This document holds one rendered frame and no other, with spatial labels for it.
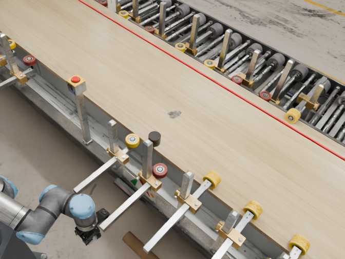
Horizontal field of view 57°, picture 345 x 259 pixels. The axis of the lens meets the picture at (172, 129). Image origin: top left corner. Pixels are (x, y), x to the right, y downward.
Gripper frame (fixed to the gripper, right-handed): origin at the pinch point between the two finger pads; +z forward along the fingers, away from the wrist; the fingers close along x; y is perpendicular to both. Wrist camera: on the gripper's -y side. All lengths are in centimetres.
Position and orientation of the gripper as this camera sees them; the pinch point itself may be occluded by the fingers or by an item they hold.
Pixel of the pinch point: (95, 236)
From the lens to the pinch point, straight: 164.5
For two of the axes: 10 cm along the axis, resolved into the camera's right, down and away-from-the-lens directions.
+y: -6.5, 5.5, -5.3
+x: 7.6, 5.4, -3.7
